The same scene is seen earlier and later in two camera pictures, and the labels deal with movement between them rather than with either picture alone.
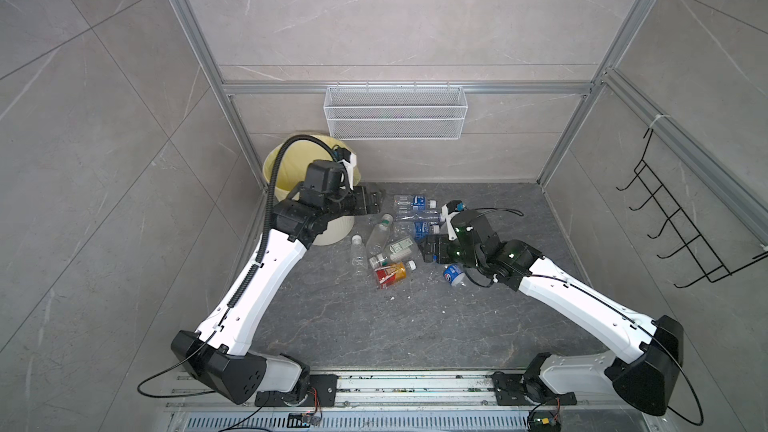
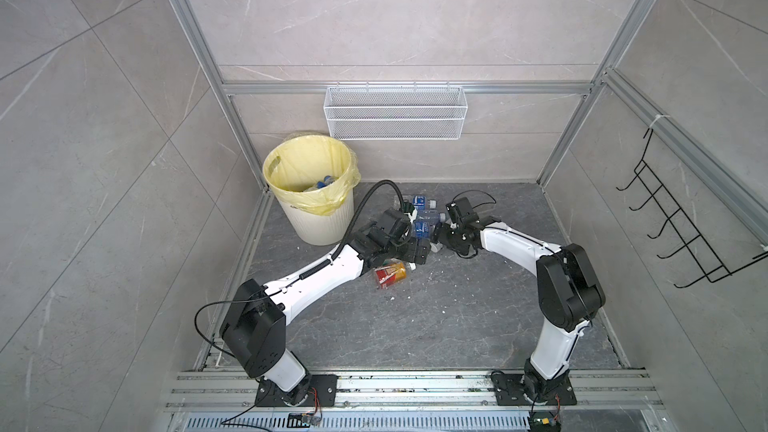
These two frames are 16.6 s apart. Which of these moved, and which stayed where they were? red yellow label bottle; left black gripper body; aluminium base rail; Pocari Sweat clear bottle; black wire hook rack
Moved: left black gripper body
Stayed: Pocari Sweat clear bottle; aluminium base rail; black wire hook rack; red yellow label bottle
